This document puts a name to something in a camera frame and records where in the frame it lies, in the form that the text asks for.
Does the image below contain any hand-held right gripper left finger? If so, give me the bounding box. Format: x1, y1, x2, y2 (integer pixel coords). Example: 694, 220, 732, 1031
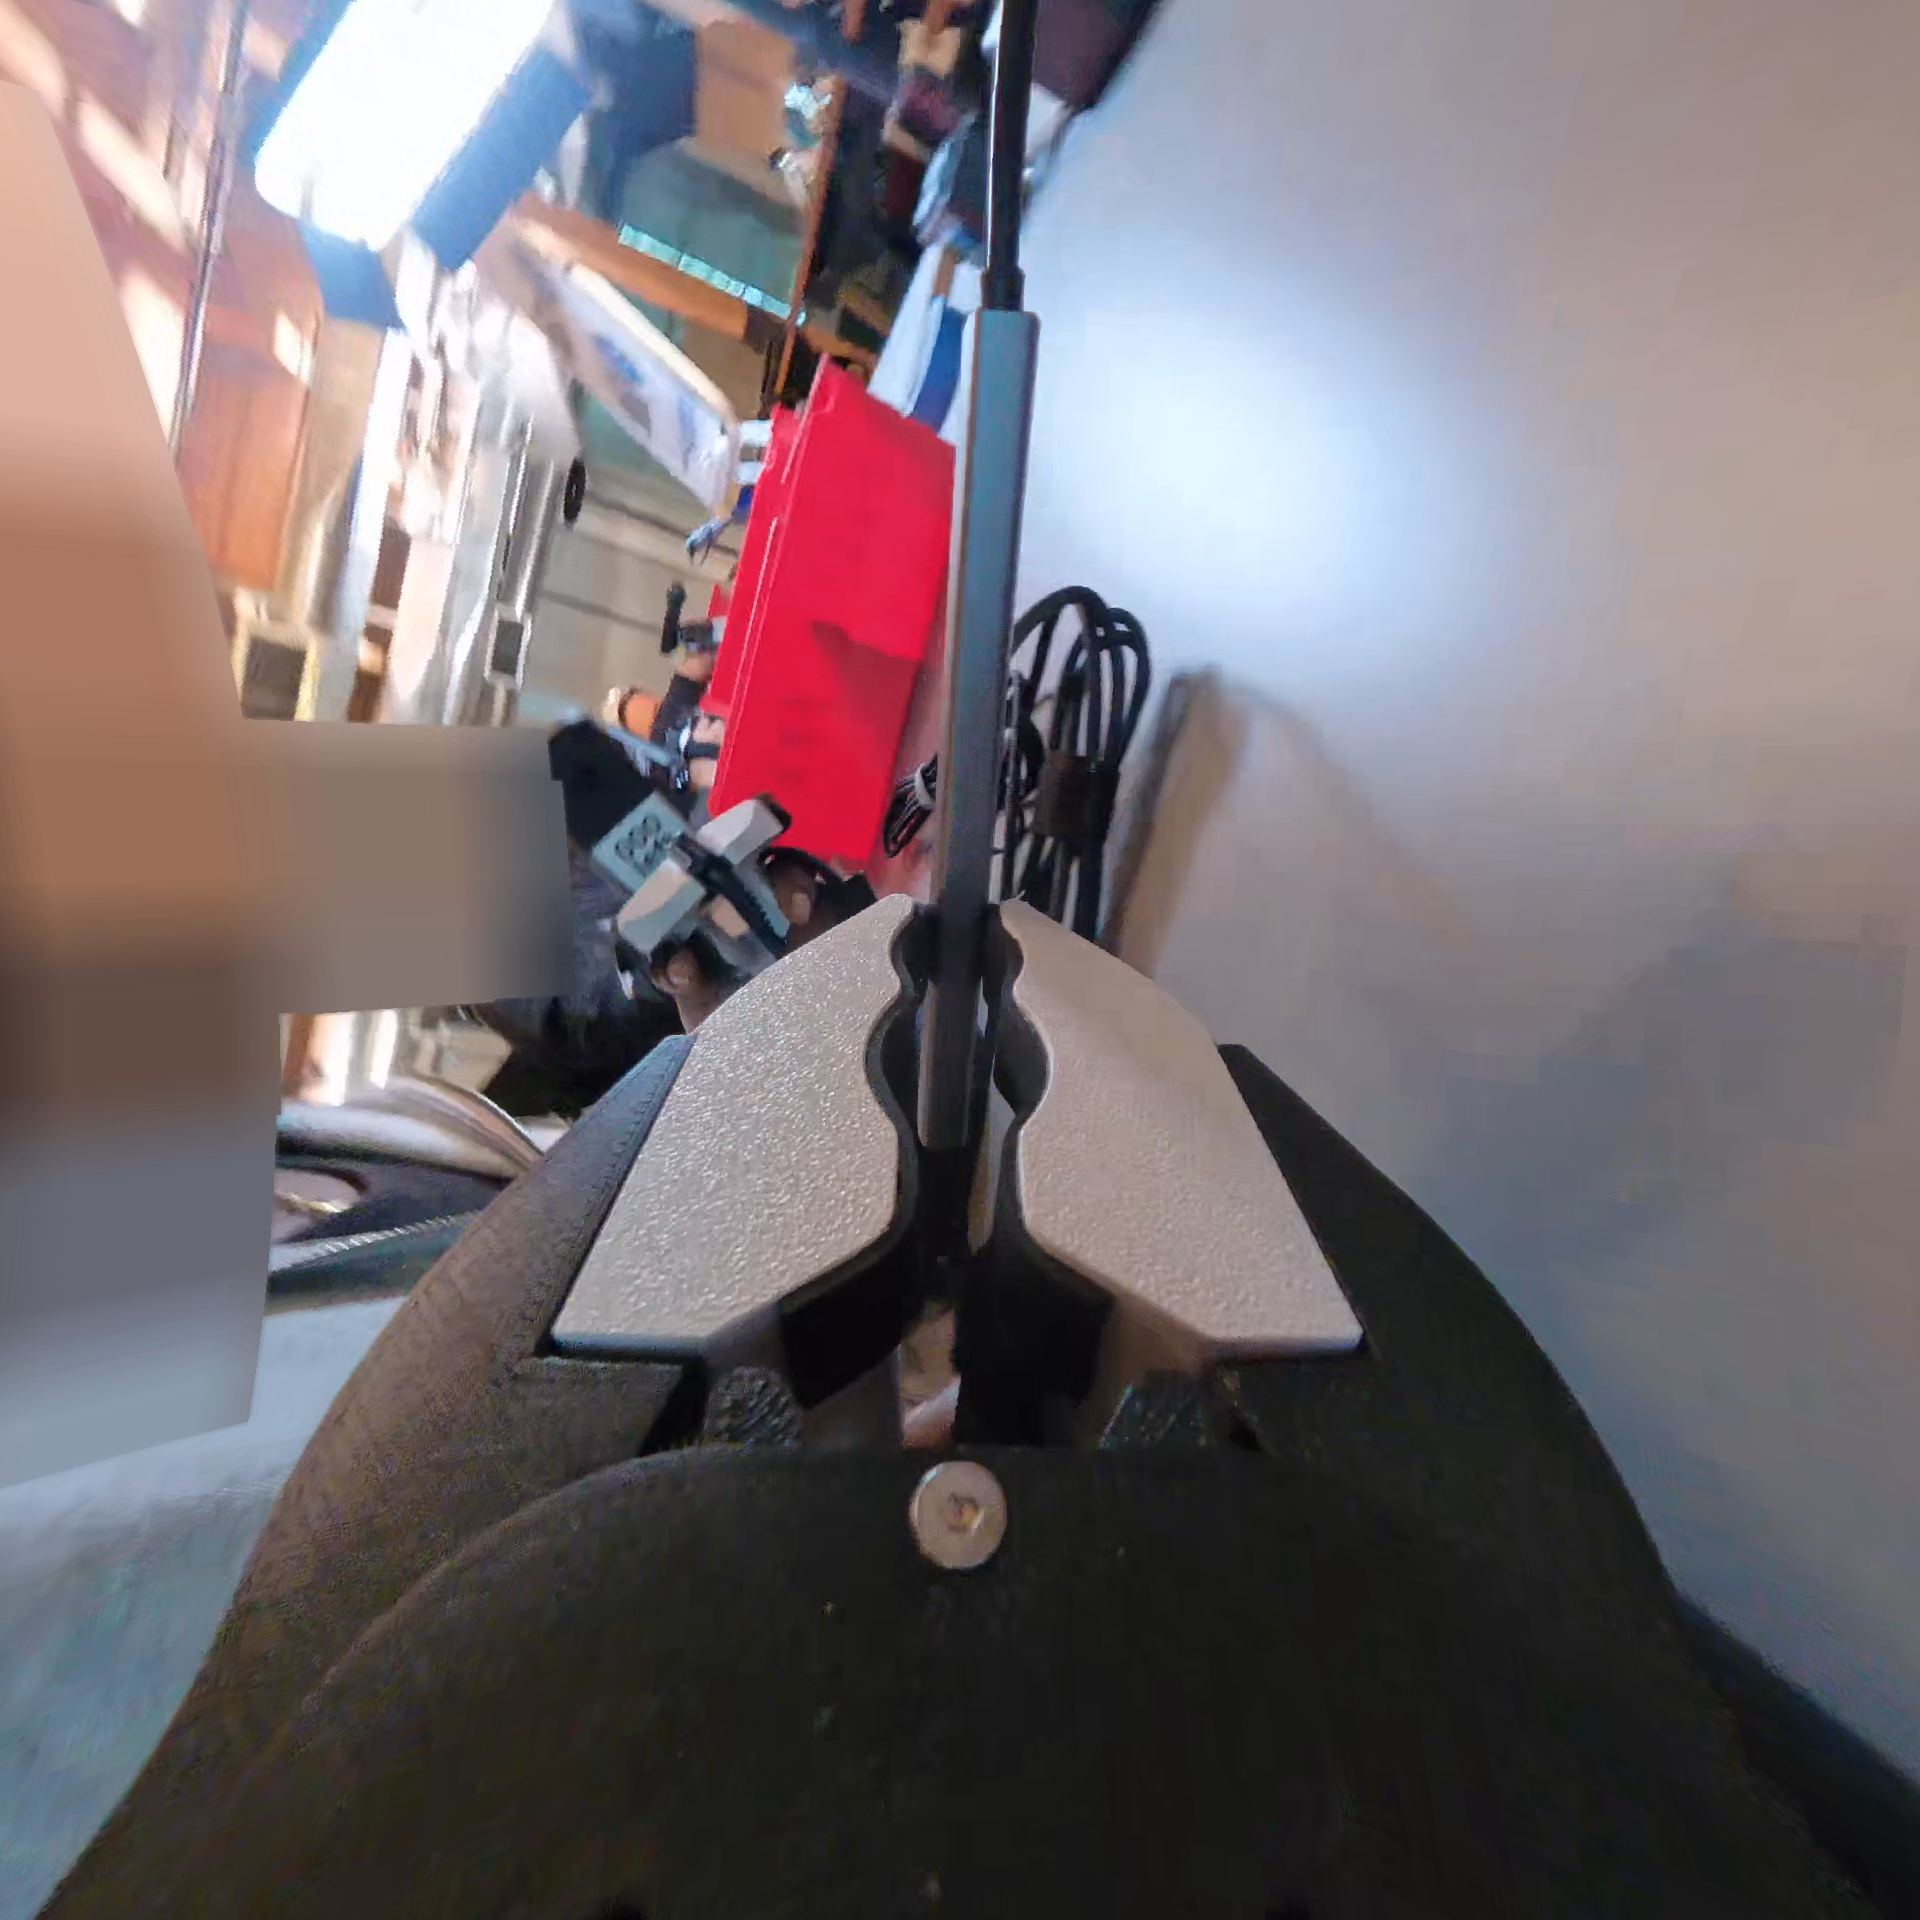
550, 893, 924, 1409

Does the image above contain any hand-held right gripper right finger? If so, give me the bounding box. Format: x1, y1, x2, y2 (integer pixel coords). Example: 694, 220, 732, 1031
958, 902, 1366, 1443

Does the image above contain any red plastic bin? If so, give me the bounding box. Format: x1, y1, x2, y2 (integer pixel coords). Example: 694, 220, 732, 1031
702, 357, 962, 873

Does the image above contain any grey usb hub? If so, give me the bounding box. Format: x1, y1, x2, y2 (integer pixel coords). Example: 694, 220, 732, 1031
912, 0, 1050, 1157

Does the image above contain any black smooth usb-c cable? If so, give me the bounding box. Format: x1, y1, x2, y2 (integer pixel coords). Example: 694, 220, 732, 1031
882, 586, 1157, 950

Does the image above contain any white stand with instruction sheet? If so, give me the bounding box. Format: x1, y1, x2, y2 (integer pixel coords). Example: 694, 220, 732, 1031
562, 263, 746, 483

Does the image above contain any led light panel with stand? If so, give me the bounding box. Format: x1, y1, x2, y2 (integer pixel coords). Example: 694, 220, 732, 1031
251, 0, 594, 255

